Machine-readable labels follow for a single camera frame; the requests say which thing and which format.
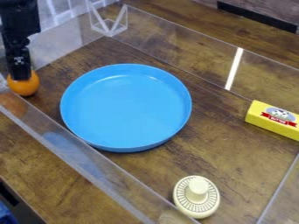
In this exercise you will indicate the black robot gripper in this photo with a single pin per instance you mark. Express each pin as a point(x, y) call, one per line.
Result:
point(21, 23)

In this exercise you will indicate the orange ball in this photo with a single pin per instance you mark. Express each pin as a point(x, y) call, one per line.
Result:
point(25, 87)

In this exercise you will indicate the blue round tray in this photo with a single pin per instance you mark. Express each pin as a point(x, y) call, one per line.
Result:
point(126, 107)

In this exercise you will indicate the cream round toy knob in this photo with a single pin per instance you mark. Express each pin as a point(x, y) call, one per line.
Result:
point(197, 197)

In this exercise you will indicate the yellow butter box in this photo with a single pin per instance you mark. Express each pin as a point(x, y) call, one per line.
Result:
point(274, 119)

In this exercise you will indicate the clear acrylic corner bracket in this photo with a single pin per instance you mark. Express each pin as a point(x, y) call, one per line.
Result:
point(109, 27)

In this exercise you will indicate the clear acrylic front wall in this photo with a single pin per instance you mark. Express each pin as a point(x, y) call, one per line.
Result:
point(119, 185)

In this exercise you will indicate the clear acrylic wall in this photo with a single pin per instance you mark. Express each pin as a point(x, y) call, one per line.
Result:
point(244, 72)
point(119, 185)

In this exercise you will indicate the clear acrylic back wall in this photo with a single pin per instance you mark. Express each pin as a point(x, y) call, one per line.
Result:
point(244, 72)

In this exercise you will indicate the black bar on wall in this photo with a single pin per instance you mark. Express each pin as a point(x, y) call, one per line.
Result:
point(282, 25)

